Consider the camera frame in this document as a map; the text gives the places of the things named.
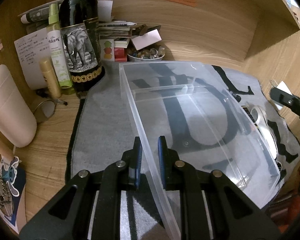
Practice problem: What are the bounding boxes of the gold lip balm tube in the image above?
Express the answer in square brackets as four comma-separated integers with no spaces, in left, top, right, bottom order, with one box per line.
[39,57,62,99]

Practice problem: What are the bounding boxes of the grey mat with black letters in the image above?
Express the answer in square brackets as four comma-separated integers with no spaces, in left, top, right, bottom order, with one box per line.
[65,60,300,240]

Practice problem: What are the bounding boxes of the wooden shelf board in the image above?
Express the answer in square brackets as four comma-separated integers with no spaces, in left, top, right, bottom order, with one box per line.
[258,0,300,31]

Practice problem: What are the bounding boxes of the white tube on tray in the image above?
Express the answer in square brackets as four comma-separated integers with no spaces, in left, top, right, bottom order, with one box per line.
[20,4,59,24]

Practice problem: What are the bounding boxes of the eyeglasses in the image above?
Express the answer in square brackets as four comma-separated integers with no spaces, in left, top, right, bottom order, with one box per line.
[30,88,68,123]

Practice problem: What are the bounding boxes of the dark wine bottle elephant label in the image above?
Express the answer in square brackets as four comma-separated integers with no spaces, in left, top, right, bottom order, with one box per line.
[59,0,106,95]

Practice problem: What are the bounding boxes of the pink white small card box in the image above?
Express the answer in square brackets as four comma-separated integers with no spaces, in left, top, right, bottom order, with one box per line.
[132,29,161,50]

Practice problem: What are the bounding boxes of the stack of books and boxes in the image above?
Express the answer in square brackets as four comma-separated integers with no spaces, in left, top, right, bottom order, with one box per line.
[99,21,136,62]

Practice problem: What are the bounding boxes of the green spray bottle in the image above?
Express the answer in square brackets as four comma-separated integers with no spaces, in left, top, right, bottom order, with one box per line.
[46,3,72,89]

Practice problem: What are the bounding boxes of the metal ball chain keyring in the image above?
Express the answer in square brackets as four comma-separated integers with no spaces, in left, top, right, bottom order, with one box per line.
[0,176,14,218]

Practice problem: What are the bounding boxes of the white bowl of trinkets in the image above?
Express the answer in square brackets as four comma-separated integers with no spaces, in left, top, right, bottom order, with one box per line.
[126,46,166,62]

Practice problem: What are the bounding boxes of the blue cartoon sticker card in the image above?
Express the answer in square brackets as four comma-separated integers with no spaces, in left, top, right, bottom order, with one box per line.
[0,156,27,234]

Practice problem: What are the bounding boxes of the clear plastic organizer box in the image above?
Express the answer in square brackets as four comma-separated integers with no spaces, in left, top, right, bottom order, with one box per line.
[119,61,280,239]

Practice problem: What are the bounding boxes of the pink mug with handle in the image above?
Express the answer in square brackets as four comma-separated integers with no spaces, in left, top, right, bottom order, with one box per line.
[0,64,37,147]

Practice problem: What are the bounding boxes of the white handwritten paper note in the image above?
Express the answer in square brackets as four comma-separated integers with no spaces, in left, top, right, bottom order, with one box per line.
[14,28,50,90]

